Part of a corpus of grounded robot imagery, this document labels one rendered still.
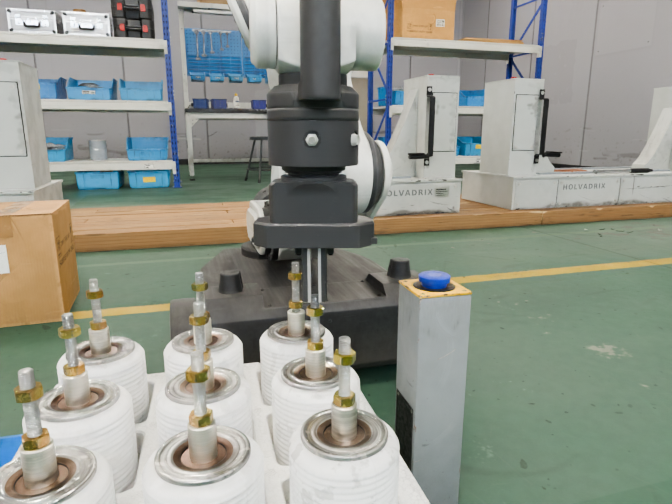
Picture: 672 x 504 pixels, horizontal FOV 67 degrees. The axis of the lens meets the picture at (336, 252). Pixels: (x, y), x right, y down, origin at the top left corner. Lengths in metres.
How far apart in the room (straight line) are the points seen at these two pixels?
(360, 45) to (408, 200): 2.25
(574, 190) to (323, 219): 2.87
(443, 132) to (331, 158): 2.38
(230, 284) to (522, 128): 2.38
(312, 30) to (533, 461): 0.72
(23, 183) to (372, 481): 2.32
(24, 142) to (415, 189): 1.83
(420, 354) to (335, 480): 0.26
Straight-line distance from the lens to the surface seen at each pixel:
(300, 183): 0.48
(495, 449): 0.93
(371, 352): 1.02
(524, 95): 3.10
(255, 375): 0.72
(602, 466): 0.95
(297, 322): 0.65
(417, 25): 5.76
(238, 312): 0.94
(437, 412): 0.69
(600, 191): 3.42
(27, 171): 2.59
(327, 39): 0.44
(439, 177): 2.84
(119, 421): 0.55
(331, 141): 0.46
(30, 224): 1.54
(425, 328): 0.63
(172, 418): 0.53
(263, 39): 0.48
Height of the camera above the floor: 0.50
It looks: 13 degrees down
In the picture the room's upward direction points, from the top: straight up
